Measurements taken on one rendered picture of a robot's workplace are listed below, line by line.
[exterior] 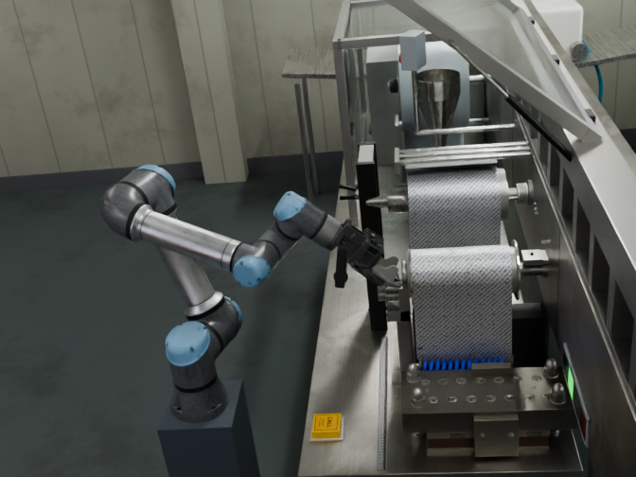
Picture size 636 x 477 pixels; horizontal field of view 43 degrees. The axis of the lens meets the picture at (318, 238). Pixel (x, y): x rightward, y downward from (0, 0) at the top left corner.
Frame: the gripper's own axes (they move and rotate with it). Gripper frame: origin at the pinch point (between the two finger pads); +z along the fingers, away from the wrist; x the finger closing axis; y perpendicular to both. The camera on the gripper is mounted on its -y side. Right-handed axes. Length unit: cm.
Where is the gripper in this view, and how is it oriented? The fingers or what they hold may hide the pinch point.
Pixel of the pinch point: (395, 284)
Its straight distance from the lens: 202.1
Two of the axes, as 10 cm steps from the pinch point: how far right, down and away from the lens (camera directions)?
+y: 5.6, -7.0, -4.4
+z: 8.2, 5.3, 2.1
